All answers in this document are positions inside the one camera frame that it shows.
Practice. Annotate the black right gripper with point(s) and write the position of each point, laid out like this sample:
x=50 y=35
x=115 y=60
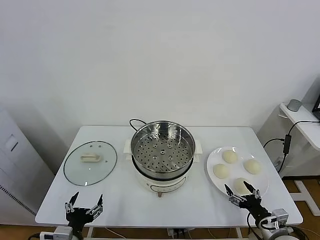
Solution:
x=255 y=208

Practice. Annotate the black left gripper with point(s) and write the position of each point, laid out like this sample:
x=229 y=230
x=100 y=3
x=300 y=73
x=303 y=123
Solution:
x=80 y=215

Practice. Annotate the white steamed baozi bun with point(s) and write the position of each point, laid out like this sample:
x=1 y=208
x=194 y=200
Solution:
x=239 y=186
x=252 y=166
x=221 y=171
x=229 y=156

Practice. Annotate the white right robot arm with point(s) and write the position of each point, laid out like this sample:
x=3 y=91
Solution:
x=272 y=233

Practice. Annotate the stainless steel steamer basket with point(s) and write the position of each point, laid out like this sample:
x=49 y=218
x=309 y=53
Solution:
x=162 y=151

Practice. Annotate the white round plate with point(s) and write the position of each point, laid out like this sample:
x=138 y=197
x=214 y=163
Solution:
x=260 y=180

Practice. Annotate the cream electric cooker base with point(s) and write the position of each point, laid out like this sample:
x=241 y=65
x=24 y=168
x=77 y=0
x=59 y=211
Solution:
x=162 y=186

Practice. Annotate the white floor cabinet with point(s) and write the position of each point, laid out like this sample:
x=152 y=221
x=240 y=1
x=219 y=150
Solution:
x=15 y=162

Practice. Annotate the white side desk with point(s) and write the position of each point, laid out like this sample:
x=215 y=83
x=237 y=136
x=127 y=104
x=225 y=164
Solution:
x=307 y=130

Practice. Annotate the black framed monitor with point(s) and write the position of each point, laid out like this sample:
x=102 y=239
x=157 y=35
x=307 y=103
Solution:
x=317 y=106

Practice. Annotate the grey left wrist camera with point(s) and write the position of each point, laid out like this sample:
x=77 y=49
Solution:
x=62 y=233

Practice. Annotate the white wall socket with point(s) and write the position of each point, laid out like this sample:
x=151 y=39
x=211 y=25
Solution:
x=278 y=160

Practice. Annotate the white floor base frame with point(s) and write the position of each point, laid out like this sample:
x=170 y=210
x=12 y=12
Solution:
x=310 y=197

